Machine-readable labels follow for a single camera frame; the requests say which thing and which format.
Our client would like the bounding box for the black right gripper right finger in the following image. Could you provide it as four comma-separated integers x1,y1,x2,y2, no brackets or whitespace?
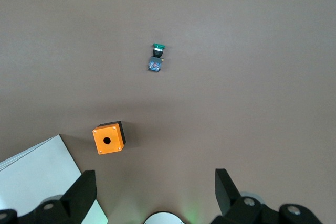
212,168,324,224

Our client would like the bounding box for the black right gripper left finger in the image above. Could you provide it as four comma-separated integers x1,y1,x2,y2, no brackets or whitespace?
0,169,98,224

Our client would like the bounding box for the green push button switch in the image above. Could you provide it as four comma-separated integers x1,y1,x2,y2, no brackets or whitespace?
146,42,167,73

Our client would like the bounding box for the white drawer cabinet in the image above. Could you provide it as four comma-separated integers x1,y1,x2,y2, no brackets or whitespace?
0,134,109,224

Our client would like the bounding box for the brown table cover sheet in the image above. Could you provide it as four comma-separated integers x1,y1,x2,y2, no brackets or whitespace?
0,0,336,224

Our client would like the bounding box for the orange button enclosure box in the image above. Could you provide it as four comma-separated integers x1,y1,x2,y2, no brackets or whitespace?
91,120,127,156

